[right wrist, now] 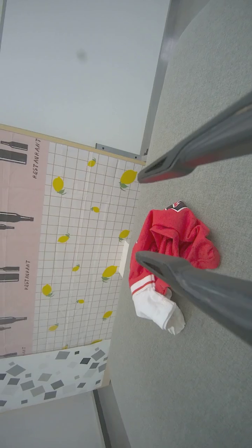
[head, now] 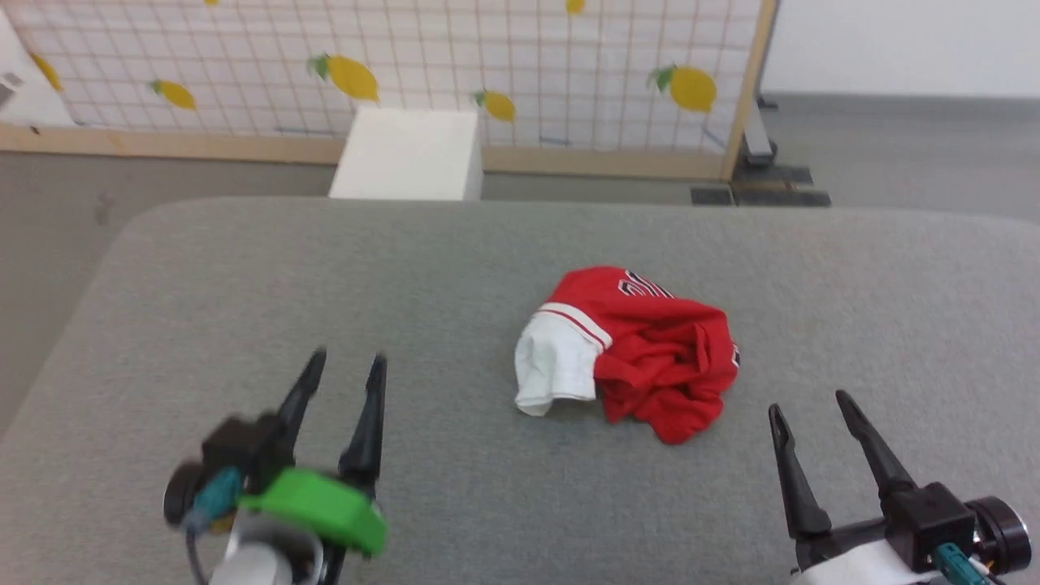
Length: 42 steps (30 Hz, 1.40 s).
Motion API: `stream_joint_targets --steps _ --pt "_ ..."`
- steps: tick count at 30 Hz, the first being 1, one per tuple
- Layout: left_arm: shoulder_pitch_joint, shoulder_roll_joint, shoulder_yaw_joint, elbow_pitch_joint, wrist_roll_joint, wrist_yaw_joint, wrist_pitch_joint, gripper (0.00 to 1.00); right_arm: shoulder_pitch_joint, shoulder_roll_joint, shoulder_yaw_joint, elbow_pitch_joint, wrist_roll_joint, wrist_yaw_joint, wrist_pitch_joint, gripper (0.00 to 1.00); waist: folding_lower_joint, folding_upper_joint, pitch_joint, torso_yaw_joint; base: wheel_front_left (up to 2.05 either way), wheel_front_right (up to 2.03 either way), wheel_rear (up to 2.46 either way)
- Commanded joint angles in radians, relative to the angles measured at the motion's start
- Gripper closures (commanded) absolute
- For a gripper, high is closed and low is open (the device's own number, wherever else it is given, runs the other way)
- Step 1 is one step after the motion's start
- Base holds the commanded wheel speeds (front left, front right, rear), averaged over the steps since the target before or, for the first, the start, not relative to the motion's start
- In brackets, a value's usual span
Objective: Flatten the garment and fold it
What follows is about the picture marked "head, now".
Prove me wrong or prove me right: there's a red and white jersey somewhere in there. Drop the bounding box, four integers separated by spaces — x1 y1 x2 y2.
513 266 742 446

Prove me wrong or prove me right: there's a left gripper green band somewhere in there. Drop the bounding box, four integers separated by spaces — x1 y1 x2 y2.
162 347 389 585

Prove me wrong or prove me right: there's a grey metal partition support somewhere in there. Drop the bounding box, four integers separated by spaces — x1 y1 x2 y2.
741 95 779 167

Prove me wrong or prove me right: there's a teal plug right gripper cable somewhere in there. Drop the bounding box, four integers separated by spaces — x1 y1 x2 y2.
933 542 999 585

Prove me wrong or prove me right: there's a teal plug gripper cable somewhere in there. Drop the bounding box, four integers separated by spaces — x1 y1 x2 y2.
184 466 246 585
933 542 999 585

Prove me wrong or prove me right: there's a teal plug left gripper cable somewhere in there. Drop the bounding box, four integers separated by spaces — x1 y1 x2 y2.
184 466 246 585

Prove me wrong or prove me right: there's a grey fabric sofa seat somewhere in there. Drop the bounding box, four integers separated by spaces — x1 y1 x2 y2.
0 196 1040 585

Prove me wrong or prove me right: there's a black partition base plate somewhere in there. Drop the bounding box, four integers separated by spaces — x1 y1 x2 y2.
690 165 833 209

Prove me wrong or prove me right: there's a white box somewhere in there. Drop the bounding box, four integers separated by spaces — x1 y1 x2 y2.
327 106 484 202

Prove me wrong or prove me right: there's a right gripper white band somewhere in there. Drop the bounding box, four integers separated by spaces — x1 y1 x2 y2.
767 389 1034 585

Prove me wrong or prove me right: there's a lemon print partition screen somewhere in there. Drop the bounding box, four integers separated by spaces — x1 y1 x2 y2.
0 0 781 182

